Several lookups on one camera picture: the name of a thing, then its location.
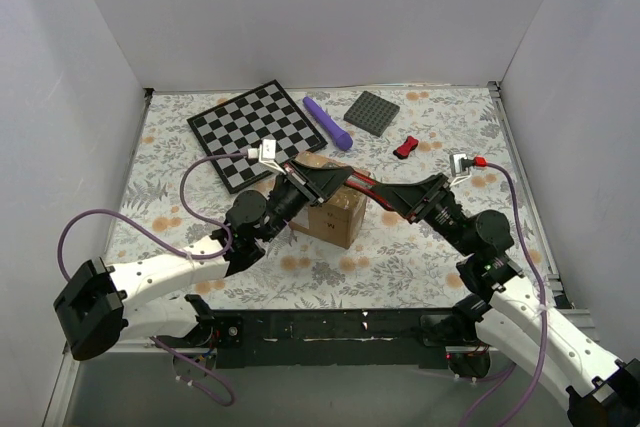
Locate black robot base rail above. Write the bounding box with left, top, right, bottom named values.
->
left=160, top=305, right=491, bottom=381

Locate purple cylindrical handle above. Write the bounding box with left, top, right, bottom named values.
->
left=303, top=96, right=353, bottom=151

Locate floral patterned table mat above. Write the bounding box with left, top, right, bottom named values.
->
left=106, top=87, right=557, bottom=309

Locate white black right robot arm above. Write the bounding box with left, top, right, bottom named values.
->
left=369, top=174, right=639, bottom=426

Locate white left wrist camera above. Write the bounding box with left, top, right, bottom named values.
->
left=247, top=138, right=285, bottom=174

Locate dark grey studded baseplate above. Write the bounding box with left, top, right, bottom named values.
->
left=343, top=91, right=400, bottom=137

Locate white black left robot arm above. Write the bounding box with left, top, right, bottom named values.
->
left=53, top=160, right=355, bottom=361

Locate red black utility knife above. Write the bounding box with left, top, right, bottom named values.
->
left=344, top=172, right=415, bottom=223

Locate red black knife cap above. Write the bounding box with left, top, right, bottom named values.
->
left=393, top=136, right=420, bottom=160

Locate brown cardboard express box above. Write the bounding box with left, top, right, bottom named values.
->
left=288, top=150, right=369, bottom=250

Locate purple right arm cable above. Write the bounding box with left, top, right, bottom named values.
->
left=457, top=161, right=551, bottom=427

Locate black white checkerboard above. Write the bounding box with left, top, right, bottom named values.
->
left=187, top=80, right=328, bottom=194

